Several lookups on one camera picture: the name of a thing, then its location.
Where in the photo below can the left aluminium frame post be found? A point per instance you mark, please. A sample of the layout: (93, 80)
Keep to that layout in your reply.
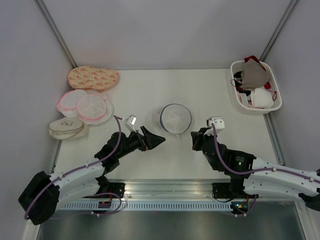
(55, 31)

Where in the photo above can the white slotted cable duct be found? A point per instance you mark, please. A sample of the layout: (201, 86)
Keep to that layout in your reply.
(94, 205)

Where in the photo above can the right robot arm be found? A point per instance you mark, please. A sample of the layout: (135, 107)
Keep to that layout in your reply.
(252, 175)

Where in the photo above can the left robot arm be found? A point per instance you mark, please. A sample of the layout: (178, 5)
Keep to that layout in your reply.
(46, 193)

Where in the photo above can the beige bra pouch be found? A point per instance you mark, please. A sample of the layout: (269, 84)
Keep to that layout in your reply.
(68, 128)

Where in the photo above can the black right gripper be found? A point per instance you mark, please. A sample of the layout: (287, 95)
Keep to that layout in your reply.
(196, 140)

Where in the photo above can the pink-trimmed mesh laundry bag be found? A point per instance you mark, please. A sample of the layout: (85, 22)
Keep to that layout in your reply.
(91, 107)
(67, 103)

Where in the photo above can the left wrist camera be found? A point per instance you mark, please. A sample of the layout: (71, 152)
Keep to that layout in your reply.
(130, 123)

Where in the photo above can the blue-trimmed mesh laundry bag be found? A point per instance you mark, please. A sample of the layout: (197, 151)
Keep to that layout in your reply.
(175, 118)

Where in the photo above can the pink-trimmed mesh laundry bag back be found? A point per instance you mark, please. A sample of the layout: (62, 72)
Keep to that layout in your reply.
(67, 103)

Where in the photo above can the red bra in basket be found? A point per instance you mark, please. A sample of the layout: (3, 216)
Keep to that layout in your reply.
(237, 78)

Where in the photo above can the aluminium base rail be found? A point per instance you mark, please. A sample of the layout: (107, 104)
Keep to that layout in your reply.
(168, 189)

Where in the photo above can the pink-trimmed mesh laundry bag front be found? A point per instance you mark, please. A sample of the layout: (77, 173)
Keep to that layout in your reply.
(91, 107)

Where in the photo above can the carrot print bra case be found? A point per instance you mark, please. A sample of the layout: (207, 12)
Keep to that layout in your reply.
(92, 78)

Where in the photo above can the right aluminium frame post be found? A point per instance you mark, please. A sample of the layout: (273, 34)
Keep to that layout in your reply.
(279, 28)

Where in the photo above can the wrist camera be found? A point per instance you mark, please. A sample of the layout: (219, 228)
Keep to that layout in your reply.
(130, 123)
(217, 122)

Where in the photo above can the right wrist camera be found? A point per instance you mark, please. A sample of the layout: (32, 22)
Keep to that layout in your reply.
(217, 122)

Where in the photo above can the white bra in basket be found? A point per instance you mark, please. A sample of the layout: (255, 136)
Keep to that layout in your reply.
(261, 98)

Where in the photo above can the white plastic basket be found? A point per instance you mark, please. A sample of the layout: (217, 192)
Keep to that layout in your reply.
(243, 103)

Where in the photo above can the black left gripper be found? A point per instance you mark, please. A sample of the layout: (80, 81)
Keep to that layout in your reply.
(149, 142)

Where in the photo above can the aluminium frame post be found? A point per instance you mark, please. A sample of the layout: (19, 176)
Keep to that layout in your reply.
(55, 31)
(279, 28)

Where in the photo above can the taupe bra in basket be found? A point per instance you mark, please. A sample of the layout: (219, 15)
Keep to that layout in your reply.
(253, 75)

